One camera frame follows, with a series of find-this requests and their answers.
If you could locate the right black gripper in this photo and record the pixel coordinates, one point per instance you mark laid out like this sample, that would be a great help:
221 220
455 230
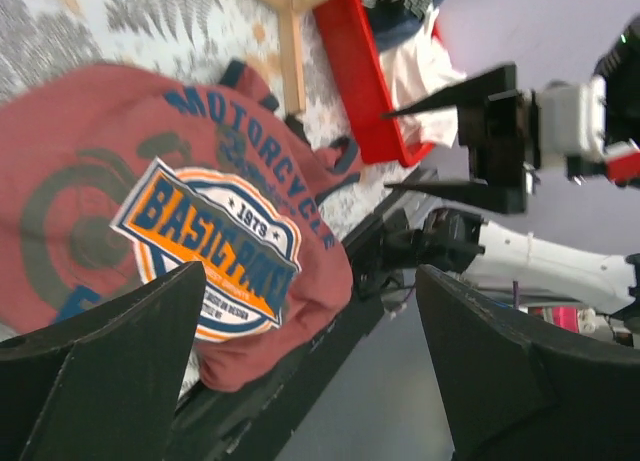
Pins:
494 125

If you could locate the floral table mat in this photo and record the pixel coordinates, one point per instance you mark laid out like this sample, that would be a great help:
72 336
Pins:
190 41

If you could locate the red plastic bin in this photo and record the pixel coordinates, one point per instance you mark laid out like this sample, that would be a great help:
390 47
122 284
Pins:
353 58

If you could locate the dark blue garment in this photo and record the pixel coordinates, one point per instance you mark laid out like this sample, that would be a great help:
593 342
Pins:
391 26

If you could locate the white cloth in bin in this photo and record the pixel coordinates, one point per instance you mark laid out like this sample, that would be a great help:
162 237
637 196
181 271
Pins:
414 70

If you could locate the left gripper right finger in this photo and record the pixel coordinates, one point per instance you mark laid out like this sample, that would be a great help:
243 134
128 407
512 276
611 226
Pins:
515 387

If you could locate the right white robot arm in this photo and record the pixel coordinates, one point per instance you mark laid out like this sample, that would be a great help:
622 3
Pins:
458 238

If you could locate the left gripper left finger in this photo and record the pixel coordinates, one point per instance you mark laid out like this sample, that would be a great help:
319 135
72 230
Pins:
102 385

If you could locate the wooden clothes rack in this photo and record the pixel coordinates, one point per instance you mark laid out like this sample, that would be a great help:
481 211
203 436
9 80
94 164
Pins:
289 14

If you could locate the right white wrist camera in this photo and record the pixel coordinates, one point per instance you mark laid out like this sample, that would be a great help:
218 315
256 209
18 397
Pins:
572 133

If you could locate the red tank top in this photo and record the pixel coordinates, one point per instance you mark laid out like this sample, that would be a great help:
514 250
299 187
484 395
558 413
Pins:
112 176

